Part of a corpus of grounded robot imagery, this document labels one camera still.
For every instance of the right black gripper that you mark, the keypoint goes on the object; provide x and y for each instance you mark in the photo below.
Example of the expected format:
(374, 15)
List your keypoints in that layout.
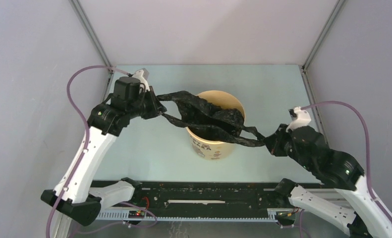
(272, 142)

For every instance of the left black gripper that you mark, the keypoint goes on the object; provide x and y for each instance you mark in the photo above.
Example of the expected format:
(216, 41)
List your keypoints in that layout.
(157, 107)

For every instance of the black plastic trash bag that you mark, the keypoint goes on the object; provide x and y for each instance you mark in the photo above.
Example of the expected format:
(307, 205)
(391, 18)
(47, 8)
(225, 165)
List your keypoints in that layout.
(211, 122)

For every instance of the yellow capybara trash bin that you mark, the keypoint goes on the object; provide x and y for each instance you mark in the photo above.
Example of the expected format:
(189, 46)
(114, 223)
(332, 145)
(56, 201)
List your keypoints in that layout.
(215, 150)

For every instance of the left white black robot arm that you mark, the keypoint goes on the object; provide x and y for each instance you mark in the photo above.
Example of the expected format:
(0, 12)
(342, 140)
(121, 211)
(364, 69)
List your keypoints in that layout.
(73, 196)

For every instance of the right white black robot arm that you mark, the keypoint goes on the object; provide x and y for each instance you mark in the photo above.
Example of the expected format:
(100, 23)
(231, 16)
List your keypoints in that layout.
(336, 169)

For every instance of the right small circuit board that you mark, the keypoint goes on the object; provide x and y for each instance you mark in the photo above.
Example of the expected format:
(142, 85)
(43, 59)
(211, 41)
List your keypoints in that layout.
(285, 214)

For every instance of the small circuit board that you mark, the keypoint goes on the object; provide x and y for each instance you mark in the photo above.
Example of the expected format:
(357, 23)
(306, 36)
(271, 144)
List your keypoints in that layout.
(285, 214)
(136, 214)

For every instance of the left small circuit board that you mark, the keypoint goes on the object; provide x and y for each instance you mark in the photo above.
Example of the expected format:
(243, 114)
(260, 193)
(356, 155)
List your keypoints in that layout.
(136, 214)

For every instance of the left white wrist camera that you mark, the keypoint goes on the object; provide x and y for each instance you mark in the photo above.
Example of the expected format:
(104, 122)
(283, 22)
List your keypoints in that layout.
(142, 75)

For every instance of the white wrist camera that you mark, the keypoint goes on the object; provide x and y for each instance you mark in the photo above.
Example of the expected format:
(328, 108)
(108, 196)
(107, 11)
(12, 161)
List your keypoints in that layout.
(300, 118)
(142, 75)

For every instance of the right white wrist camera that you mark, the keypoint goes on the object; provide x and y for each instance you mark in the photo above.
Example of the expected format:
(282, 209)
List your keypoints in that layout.
(300, 118)

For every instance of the right aluminium corner post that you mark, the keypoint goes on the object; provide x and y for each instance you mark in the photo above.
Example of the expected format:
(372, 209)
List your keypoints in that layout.
(337, 9)

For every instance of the aluminium corner post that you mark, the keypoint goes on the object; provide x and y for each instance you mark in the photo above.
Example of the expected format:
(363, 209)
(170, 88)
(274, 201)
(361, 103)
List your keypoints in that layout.
(89, 30)
(337, 9)

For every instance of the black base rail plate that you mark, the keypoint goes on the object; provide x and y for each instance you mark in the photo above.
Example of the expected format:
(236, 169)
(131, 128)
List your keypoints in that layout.
(210, 199)

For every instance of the white slotted cable duct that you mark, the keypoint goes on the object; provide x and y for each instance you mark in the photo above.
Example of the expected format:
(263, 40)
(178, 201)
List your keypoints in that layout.
(122, 215)

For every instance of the left aluminium corner post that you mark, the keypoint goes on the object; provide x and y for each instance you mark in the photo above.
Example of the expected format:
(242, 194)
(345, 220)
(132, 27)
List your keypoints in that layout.
(89, 30)

